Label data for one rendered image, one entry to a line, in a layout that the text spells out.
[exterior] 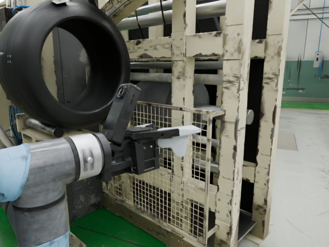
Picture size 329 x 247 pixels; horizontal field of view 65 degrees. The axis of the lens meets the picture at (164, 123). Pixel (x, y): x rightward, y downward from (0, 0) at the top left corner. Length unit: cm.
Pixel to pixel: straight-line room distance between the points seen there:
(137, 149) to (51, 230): 18
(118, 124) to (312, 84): 989
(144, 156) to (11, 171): 22
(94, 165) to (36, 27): 82
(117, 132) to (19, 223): 20
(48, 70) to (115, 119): 117
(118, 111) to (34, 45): 74
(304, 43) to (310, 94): 174
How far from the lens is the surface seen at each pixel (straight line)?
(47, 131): 130
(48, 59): 162
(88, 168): 43
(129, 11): 161
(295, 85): 1019
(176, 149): 51
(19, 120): 155
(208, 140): 119
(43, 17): 119
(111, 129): 47
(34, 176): 40
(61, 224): 46
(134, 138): 47
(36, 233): 45
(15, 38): 118
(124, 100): 47
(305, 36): 1030
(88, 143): 43
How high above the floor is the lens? 119
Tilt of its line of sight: 12 degrees down
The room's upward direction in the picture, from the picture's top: straight up
